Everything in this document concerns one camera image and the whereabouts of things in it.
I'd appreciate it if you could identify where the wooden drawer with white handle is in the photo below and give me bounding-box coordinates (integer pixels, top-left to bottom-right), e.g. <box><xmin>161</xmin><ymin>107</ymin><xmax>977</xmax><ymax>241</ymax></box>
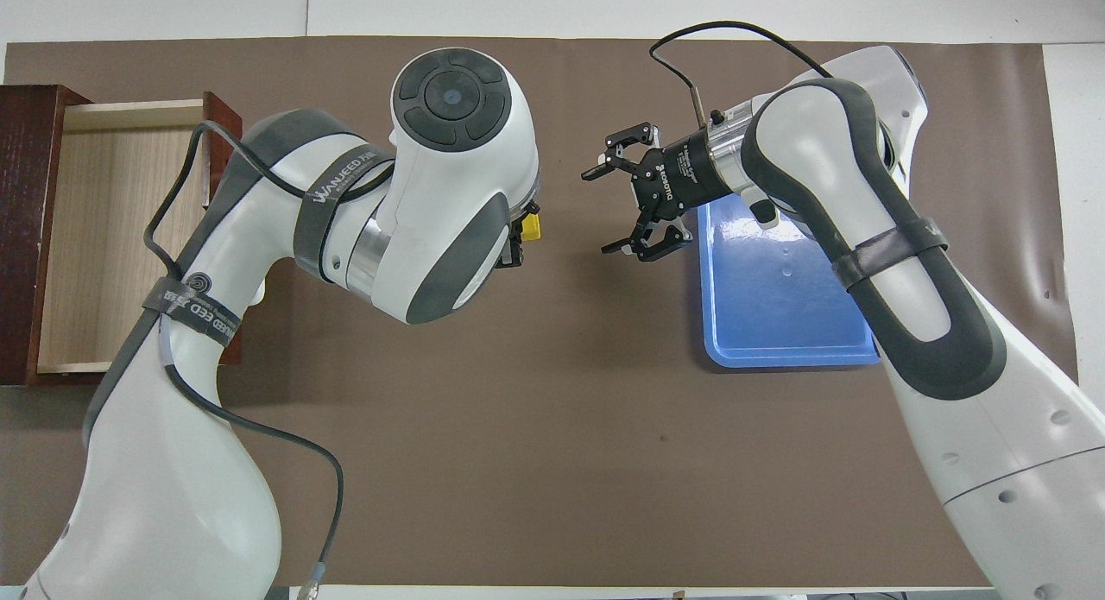
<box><xmin>36</xmin><ymin>91</ymin><xmax>244</xmax><ymax>376</ymax></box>

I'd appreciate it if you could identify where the blue plastic tray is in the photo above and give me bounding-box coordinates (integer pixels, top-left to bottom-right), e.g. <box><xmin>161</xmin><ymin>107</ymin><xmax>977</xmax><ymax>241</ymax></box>
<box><xmin>695</xmin><ymin>190</ymin><xmax>890</xmax><ymax>369</ymax></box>

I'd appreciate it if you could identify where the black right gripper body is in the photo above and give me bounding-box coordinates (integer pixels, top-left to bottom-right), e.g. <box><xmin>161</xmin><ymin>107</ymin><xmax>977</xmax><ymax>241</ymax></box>
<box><xmin>633</xmin><ymin>129</ymin><xmax>723</xmax><ymax>227</ymax></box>

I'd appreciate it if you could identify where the brown table mat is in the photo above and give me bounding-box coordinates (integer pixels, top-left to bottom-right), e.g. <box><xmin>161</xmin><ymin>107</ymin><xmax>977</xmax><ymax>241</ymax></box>
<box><xmin>0</xmin><ymin>35</ymin><xmax>1080</xmax><ymax>588</ymax></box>

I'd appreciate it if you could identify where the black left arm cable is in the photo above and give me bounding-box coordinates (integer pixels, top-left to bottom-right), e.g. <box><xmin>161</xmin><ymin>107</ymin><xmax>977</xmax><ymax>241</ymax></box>
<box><xmin>142</xmin><ymin>121</ymin><xmax>346</xmax><ymax>600</ymax></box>

